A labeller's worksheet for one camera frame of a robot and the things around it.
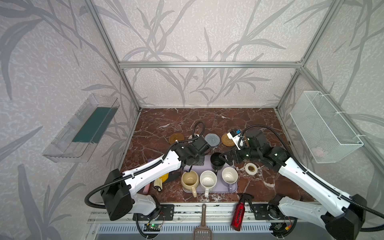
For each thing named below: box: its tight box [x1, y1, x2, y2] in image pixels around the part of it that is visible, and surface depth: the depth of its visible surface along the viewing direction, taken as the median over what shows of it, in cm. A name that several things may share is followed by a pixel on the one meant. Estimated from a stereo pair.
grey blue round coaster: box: [204, 133, 221, 147], surface depth 104 cm
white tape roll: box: [245, 162, 258, 175], surface depth 88 cm
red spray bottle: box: [230, 193, 254, 231], surface depth 73 cm
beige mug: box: [181, 170, 199, 198], surface depth 77 cm
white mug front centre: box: [199, 170, 218, 198], surface depth 79 cm
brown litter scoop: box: [193, 203, 213, 240], surface depth 70 cm
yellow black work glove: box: [153, 169, 182, 192], surface depth 84 cm
